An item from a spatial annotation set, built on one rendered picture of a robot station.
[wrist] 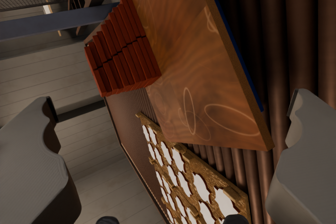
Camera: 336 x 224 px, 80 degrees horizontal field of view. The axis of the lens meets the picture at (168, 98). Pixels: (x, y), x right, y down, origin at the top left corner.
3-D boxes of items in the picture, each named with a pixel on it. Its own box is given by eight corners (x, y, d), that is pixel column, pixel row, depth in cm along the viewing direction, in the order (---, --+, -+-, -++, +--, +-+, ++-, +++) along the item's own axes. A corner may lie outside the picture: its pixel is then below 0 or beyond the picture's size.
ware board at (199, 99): (159, -133, 34) (149, -134, 33) (275, 146, 32) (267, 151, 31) (123, 21, 80) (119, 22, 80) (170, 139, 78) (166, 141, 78)
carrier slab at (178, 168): (187, 147, 94) (179, 151, 92) (202, 214, 106) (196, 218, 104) (157, 125, 124) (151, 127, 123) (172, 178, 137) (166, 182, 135)
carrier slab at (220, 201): (248, 194, 62) (237, 202, 60) (259, 281, 74) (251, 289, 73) (188, 148, 93) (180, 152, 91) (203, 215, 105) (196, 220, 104)
